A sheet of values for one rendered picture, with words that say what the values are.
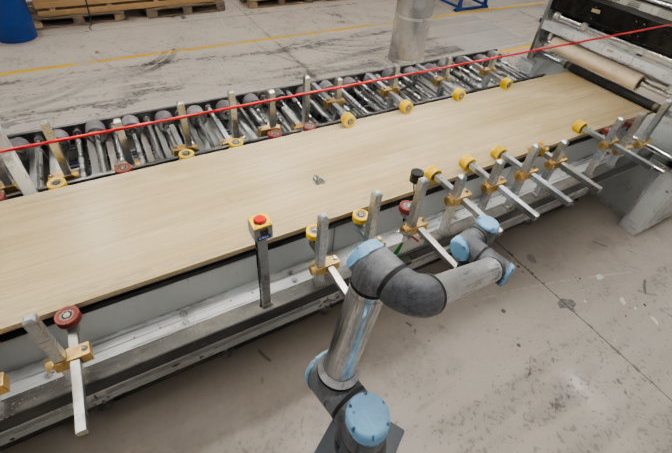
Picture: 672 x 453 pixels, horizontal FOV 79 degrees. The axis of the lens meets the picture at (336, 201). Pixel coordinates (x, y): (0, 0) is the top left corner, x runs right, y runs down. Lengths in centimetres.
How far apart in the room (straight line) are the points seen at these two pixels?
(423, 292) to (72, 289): 134
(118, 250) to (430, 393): 176
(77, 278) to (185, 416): 97
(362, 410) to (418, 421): 100
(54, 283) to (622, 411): 289
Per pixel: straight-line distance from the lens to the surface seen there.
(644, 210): 400
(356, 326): 124
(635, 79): 383
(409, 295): 105
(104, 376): 186
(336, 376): 147
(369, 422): 148
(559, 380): 289
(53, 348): 168
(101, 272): 188
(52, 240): 210
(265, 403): 243
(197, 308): 200
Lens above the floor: 226
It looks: 42 degrees down
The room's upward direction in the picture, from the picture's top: 6 degrees clockwise
